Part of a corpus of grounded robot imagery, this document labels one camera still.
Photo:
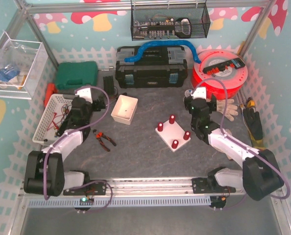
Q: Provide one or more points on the yellow black tool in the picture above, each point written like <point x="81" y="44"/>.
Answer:
<point x="250" y="103"/>

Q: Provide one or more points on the large red spring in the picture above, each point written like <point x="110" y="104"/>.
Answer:
<point x="172" y="119"/>
<point x="175" y="144"/>
<point x="160" y="127"/>
<point x="186" y="135"/>

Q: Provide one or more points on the yellow rod in corner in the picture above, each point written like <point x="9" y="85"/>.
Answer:
<point x="241" y="48"/>

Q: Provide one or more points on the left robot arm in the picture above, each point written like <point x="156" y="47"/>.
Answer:
<point x="45" y="174"/>

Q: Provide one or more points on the clear acrylic wall box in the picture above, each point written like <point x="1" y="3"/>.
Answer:
<point x="21" y="66"/>

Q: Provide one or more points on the black yellow work glove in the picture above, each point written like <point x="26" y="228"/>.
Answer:
<point x="254" y="126"/>

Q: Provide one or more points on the black wire mesh shelf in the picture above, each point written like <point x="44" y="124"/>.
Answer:
<point x="169" y="19"/>

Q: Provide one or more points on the white peg base plate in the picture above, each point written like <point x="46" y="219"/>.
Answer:
<point x="172" y="132"/>

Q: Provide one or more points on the white plastic parts bin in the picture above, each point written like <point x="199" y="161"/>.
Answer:
<point x="124" y="109"/>

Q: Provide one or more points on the grey slotted cable duct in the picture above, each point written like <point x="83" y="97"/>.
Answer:
<point x="120" y="202"/>

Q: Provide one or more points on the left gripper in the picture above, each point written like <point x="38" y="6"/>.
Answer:
<point x="97" y="105"/>

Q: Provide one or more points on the black socket rail orange clips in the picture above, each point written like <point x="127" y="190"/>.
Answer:
<point x="236" y="63"/>

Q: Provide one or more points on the solder wire spool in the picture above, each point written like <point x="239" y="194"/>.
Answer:
<point x="187" y="96"/>

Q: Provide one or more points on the black plastic toolbox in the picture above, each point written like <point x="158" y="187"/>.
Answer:
<point x="159" y="67"/>

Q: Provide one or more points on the green plastic tool case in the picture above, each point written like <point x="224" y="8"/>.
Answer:
<point x="72" y="75"/>

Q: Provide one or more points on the black device in basket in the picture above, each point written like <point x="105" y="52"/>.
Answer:
<point x="63" y="127"/>

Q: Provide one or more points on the white knit work glove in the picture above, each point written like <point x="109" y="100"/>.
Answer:
<point x="231" y="109"/>

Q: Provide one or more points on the orange pneumatic tubing reel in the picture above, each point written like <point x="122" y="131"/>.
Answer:
<point x="232" y="79"/>

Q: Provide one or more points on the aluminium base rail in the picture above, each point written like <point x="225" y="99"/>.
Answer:
<point x="143" y="186"/>

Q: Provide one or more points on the orange tool handle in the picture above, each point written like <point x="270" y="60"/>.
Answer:
<point x="50" y="90"/>

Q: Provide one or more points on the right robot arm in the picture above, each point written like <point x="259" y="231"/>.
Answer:
<point x="259" y="175"/>

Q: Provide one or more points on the white perforated basket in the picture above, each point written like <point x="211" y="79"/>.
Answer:
<point x="56" y="111"/>

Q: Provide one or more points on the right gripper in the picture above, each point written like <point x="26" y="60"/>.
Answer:
<point x="211" y="105"/>

